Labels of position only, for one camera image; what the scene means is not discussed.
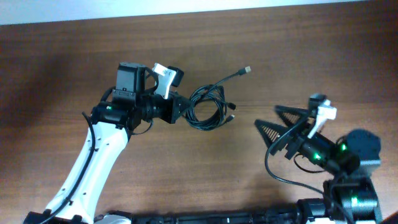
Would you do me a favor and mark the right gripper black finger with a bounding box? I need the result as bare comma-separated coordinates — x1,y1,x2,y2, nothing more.
254,119,289,147
274,105,310,126

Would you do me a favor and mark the black USB cable thick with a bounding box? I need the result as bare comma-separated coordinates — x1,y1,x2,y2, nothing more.
185,65,252,131

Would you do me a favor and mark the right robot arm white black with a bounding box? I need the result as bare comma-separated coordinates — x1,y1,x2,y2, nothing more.
254,101,382,223

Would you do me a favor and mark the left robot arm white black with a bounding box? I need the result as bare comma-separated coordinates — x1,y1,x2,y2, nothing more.
24,62,193,223

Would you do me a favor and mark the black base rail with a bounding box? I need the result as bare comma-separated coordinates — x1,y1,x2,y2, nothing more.
93,198,327,224

